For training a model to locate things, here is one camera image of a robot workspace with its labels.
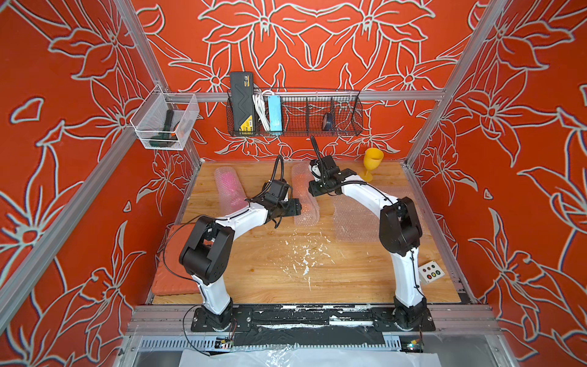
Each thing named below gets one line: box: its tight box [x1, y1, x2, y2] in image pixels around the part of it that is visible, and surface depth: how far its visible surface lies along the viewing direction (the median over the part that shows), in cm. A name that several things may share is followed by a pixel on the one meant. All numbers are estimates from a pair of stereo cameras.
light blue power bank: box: [267, 94, 283, 136], surface depth 91 cm
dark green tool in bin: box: [149, 109, 179, 148], surface depth 81 cm
